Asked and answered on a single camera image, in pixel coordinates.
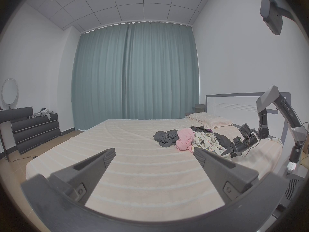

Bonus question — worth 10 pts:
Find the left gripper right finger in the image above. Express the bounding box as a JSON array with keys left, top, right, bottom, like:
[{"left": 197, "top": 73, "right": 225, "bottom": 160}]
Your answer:
[{"left": 193, "top": 147, "right": 259, "bottom": 205}]

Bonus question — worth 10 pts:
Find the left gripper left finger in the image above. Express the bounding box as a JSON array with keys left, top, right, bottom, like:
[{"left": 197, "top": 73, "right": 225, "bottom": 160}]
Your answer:
[{"left": 49, "top": 148, "right": 116, "bottom": 205}]

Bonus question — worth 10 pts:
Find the white printed pyjama top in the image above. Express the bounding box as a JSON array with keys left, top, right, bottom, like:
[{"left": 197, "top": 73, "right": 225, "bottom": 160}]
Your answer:
[{"left": 192, "top": 131, "right": 231, "bottom": 158}]

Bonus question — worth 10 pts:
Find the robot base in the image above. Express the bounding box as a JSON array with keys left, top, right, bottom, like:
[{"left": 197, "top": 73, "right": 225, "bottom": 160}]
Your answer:
[{"left": 272, "top": 161, "right": 307, "bottom": 227}]

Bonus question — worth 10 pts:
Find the bed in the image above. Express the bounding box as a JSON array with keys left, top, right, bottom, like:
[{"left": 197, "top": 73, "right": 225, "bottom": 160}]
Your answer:
[{"left": 25, "top": 92, "right": 291, "bottom": 220}]

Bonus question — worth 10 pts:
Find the black garment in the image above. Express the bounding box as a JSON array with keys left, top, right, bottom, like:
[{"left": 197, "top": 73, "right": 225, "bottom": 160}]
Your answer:
[{"left": 189, "top": 125, "right": 234, "bottom": 152}]

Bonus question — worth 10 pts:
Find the pale pink pillow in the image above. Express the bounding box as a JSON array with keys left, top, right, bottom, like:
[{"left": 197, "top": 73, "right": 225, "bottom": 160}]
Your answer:
[{"left": 187, "top": 113, "right": 233, "bottom": 129}]

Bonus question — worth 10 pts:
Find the pink garment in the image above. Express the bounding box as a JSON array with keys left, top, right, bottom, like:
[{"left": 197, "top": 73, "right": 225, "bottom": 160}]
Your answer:
[{"left": 175, "top": 129, "right": 195, "bottom": 152}]

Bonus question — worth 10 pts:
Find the grey bedside table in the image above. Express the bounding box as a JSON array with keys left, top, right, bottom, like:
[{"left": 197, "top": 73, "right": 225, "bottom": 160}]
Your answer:
[{"left": 185, "top": 104, "right": 206, "bottom": 118}]

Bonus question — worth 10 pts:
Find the black chest of drawers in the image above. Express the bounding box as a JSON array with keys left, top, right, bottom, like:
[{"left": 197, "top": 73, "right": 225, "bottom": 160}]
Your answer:
[{"left": 11, "top": 113, "right": 61, "bottom": 155}]

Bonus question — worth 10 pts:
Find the dark grey garment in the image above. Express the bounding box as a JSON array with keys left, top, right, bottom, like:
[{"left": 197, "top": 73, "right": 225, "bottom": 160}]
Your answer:
[{"left": 153, "top": 130, "right": 180, "bottom": 148}]

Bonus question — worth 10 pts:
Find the black dressing table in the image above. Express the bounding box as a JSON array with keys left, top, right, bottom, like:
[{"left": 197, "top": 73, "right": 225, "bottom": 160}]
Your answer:
[{"left": 0, "top": 106, "right": 33, "bottom": 162}]

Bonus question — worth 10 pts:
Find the round white-framed mirror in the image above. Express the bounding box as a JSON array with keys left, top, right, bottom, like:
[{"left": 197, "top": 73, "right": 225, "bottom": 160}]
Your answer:
[{"left": 2, "top": 78, "right": 19, "bottom": 111}]

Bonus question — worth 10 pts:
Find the blue-green curtain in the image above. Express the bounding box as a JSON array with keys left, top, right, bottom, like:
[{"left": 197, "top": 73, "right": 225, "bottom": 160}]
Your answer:
[{"left": 71, "top": 21, "right": 200, "bottom": 130}]

